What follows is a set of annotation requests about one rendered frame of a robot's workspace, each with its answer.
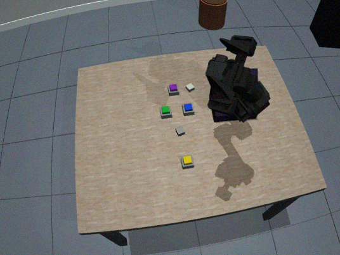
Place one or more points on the green button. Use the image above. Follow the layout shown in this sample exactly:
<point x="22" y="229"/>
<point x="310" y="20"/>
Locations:
<point x="165" y="112"/>

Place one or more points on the yellow button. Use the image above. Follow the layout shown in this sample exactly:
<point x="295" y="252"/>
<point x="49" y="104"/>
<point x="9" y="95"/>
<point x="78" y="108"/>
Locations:
<point x="187" y="161"/>

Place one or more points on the purple button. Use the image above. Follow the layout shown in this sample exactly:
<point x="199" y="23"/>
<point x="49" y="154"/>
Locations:
<point x="173" y="89"/>

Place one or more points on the blue button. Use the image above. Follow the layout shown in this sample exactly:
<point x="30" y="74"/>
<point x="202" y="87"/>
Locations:
<point x="188" y="109"/>

